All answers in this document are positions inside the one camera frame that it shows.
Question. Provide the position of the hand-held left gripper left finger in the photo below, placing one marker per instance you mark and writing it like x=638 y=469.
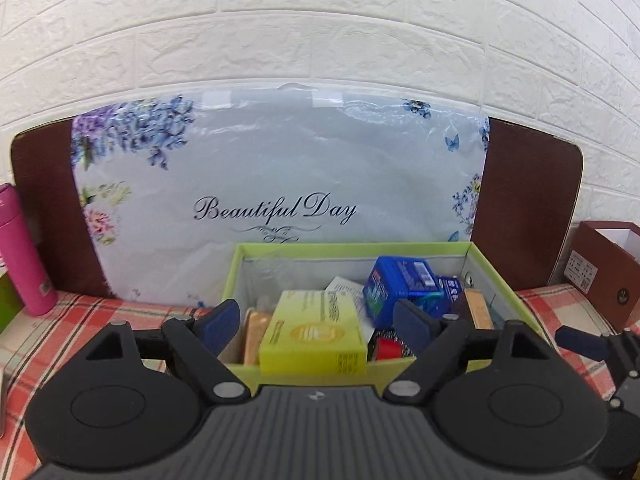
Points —
x=222 y=324

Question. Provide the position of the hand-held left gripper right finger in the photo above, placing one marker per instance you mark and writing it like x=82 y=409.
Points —
x=412 y=324

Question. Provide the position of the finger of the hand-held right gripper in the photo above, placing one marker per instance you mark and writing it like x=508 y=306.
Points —
x=582 y=344

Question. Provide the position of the red tape roll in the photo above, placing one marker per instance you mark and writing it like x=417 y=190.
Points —
x=389 y=349

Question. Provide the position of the tan box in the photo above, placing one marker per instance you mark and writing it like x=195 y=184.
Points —
x=256 y=335

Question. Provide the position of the blue mint tub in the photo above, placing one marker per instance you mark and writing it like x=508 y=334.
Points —
x=395 y=280

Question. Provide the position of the gold box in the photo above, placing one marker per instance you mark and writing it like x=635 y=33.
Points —
x=477 y=310

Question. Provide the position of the white medicine box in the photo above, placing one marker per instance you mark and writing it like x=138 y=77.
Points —
x=345 y=287

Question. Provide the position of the yellow-green medicine box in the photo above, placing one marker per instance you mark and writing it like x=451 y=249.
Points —
x=310 y=330

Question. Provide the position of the green cardboard box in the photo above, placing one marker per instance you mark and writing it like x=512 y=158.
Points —
x=350 y=250

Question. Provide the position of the brown cardboard box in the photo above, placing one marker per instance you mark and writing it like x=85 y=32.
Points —
x=600 y=280

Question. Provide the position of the plaid cloth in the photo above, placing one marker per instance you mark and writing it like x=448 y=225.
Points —
x=75 y=315

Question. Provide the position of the floral printed plastic package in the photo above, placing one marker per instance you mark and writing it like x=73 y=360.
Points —
x=300 y=160

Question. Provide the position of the pink thermos bottle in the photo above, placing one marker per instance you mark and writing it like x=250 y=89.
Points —
x=27 y=260

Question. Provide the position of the dark green box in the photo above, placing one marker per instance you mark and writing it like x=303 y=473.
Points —
x=9 y=305

